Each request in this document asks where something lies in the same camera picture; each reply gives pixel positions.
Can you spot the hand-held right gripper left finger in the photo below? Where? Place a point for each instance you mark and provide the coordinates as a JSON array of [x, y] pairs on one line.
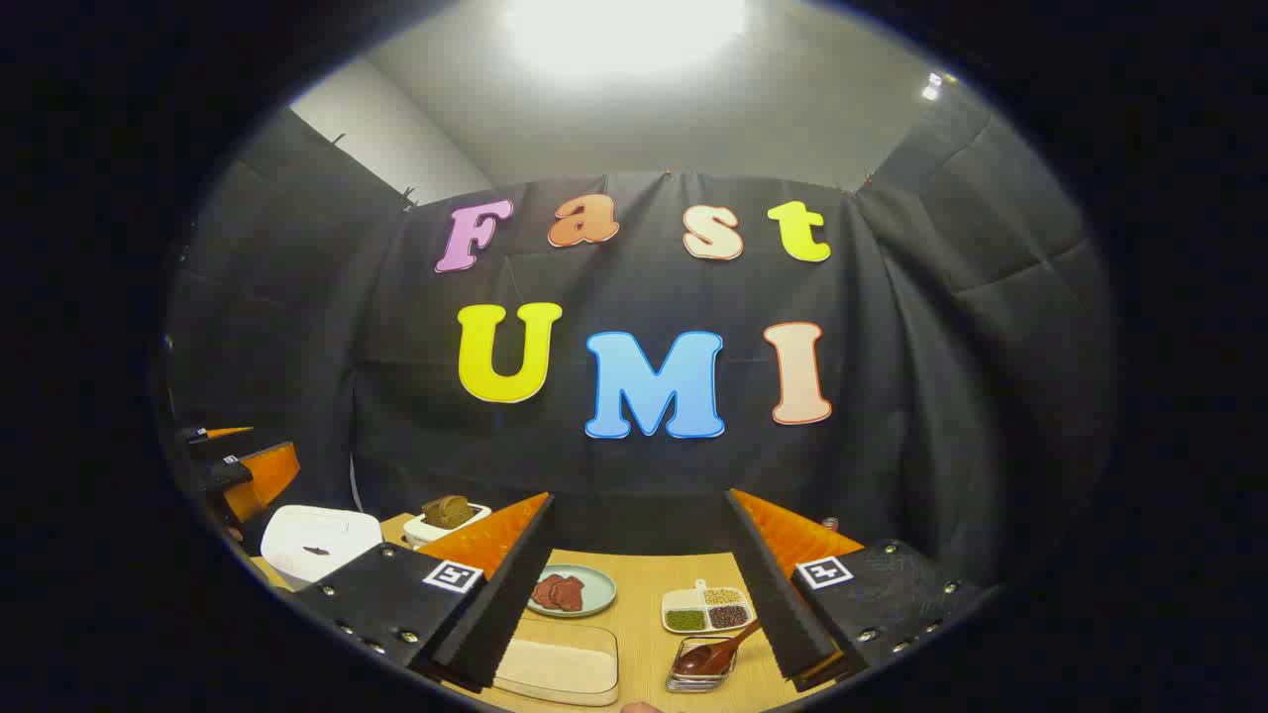
[[505, 594]]

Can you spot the white toaster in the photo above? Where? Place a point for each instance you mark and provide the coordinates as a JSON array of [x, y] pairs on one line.
[[436, 533]]

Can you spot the dark red beans portion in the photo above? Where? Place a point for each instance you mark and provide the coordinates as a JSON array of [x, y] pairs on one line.
[[729, 617]]

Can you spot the red meat slice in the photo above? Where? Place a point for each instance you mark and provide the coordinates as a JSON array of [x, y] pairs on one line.
[[545, 591], [570, 596]]

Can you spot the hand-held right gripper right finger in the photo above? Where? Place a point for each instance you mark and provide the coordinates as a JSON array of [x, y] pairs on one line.
[[783, 604]]

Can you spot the yellow beans portion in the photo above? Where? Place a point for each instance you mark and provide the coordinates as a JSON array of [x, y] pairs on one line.
[[723, 596]]

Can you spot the white rice cooker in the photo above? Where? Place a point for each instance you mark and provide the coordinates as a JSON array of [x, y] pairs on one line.
[[317, 540]]

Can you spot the clear box of rice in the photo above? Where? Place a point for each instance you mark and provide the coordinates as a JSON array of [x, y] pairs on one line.
[[560, 668]]

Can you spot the green beans portion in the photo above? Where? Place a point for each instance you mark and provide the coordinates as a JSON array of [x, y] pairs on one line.
[[686, 620]]

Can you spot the black backdrop cloth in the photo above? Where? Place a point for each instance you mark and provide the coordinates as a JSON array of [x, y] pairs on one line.
[[892, 396]]

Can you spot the pale green plate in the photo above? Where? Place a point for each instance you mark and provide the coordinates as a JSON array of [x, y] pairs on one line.
[[599, 592]]

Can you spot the small ceiling light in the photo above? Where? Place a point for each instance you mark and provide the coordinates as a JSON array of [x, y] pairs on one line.
[[933, 87]]

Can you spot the brown wooden spoon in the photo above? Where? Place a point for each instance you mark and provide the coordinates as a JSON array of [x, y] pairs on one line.
[[708, 657]]

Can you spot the brown bread slice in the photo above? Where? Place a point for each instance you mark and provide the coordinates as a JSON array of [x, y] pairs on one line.
[[448, 511]]

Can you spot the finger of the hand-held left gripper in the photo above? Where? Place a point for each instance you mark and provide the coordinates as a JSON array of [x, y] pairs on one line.
[[263, 475], [223, 441]]

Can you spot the metal mesh chopstick holder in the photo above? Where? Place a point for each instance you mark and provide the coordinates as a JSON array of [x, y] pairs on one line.
[[684, 681]]

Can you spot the white divided dish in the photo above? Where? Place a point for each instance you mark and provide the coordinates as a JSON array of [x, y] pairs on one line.
[[684, 600]]

